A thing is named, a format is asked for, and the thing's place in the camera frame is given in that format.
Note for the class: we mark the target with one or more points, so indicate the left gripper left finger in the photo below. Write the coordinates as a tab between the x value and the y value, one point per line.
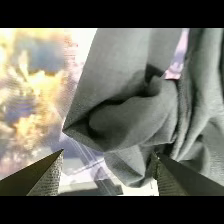
40	180

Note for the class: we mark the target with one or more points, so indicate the grey garment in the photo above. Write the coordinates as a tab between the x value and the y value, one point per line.
140	100

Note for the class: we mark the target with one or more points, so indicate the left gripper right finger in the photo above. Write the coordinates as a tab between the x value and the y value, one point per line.
180	181

